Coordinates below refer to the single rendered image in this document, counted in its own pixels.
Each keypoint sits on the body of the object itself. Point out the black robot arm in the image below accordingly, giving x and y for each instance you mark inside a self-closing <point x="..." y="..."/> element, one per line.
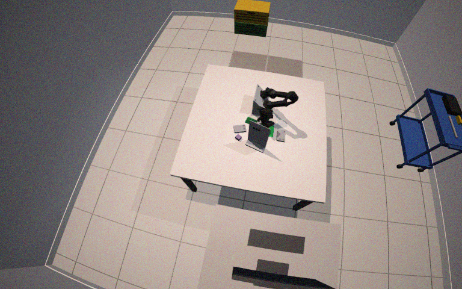
<point x="268" y="105"/>

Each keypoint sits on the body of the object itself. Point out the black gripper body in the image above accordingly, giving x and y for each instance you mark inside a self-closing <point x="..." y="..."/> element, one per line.
<point x="265" y="120"/>

